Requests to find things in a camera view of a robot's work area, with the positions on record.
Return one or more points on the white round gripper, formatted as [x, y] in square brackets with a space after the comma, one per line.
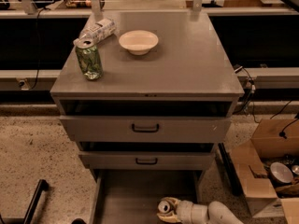
[185, 211]

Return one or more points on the orange soda can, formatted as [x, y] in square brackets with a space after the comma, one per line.
[164, 207]

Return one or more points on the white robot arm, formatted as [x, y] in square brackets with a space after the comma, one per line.
[173, 210]

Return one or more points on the grey open bottom drawer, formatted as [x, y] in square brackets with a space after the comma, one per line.
[132, 196]

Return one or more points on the grey middle drawer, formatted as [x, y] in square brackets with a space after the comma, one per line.
[146, 160]

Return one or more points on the grey metal drawer cabinet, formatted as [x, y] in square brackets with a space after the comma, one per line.
[187, 75]

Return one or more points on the grey top drawer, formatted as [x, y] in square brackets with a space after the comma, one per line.
[145, 129]

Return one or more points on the green soda can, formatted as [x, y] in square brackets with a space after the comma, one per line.
[88, 58]

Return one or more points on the black leaning bar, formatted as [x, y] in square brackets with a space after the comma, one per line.
[230, 170]

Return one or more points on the small bowl in box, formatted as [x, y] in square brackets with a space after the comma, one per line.
[281, 173]

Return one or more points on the brown cardboard box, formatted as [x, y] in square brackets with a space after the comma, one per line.
[274, 140]

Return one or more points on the black metal bar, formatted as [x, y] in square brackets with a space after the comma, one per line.
[42, 186]

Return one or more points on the white bowl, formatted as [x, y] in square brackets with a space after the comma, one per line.
[139, 42]

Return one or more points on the clear plastic water bottle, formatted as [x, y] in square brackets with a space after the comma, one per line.
[98, 31]

